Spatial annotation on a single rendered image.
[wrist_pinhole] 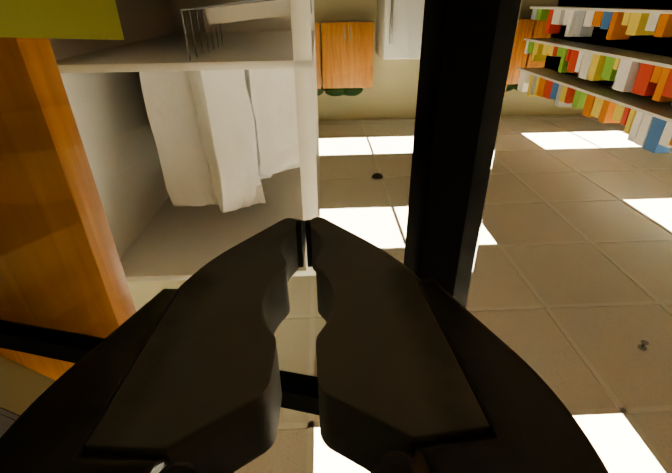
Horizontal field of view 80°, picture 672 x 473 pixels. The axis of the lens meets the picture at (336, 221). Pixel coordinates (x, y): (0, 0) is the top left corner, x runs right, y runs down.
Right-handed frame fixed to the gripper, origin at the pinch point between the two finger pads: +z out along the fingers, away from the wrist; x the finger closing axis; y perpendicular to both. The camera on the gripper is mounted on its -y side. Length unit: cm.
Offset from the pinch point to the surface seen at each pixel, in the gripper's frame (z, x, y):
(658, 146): 237, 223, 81
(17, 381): 7.8, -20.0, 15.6
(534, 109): 532, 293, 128
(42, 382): 8.5, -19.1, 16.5
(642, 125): 254, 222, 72
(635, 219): 237, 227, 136
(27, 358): 14.2, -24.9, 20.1
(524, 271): 180, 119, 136
